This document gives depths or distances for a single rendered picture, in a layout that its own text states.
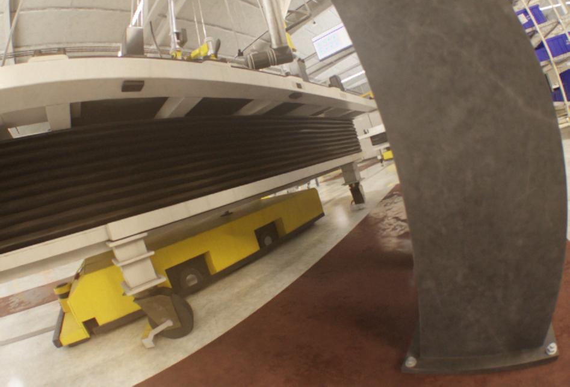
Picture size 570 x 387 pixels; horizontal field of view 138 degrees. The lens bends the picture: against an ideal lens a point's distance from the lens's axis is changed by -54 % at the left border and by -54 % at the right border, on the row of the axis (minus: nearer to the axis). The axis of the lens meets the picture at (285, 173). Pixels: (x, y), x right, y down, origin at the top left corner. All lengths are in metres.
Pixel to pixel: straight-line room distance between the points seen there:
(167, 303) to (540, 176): 0.88
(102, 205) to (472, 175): 0.92
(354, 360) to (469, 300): 0.27
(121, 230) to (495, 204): 0.80
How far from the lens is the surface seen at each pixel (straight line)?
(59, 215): 0.87
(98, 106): 1.06
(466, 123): 0.32
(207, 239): 1.15
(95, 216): 0.87
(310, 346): 0.62
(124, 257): 0.75
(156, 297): 0.78
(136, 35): 0.84
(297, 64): 1.35
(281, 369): 0.59
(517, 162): 0.34
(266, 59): 1.45
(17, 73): 0.69
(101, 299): 1.05
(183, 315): 0.82
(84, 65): 0.68
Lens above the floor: 0.42
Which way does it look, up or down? level
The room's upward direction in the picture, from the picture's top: 16 degrees counter-clockwise
